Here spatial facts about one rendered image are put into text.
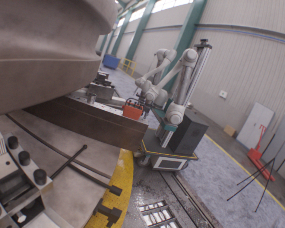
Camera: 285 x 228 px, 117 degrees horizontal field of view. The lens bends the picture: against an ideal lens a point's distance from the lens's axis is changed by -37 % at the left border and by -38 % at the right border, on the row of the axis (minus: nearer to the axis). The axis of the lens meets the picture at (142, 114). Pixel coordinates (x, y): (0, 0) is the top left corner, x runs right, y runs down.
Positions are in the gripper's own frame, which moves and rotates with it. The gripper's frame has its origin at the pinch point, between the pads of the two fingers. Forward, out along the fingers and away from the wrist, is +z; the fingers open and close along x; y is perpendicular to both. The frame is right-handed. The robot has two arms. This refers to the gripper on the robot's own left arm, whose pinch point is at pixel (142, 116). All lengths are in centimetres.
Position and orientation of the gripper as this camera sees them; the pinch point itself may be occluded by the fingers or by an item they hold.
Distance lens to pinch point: 162.7
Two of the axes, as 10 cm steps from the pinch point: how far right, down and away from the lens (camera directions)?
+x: 2.0, 4.2, -8.8
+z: -3.6, 8.7, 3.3
